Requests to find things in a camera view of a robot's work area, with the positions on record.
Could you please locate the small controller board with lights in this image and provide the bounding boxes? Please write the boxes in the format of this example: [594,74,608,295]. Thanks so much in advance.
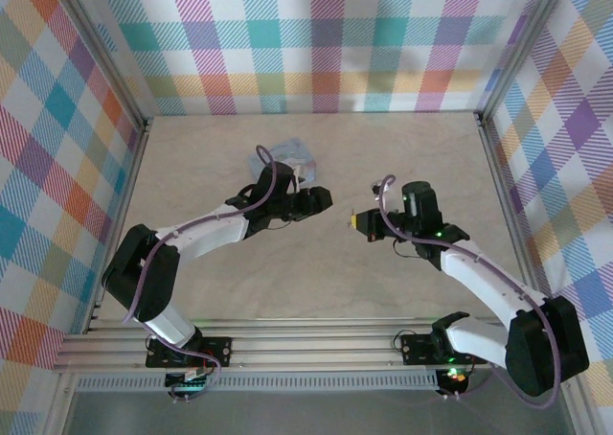
[439,366,469,387]

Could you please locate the small green controller board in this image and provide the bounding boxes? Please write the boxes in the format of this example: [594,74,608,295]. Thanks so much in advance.
[165,370,215,401]

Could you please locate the aluminium side rail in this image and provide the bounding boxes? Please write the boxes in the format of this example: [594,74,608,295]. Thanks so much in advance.
[83,116,154,335]
[473,111,552,307]

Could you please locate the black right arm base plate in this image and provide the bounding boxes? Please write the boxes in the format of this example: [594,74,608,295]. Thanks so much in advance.
[400,332,480,367]

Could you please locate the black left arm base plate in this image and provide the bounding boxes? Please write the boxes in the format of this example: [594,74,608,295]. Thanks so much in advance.
[146,336,234,368]

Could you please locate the grey slotted cable duct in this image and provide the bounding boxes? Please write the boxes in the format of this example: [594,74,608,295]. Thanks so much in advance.
[74,370,442,393]

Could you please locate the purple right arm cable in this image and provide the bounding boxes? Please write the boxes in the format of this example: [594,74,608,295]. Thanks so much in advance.
[375,173,561,407]

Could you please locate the aluminium frame post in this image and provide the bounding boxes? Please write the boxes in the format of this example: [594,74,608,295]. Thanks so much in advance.
[473,0,576,120]
[59,0,154,125]

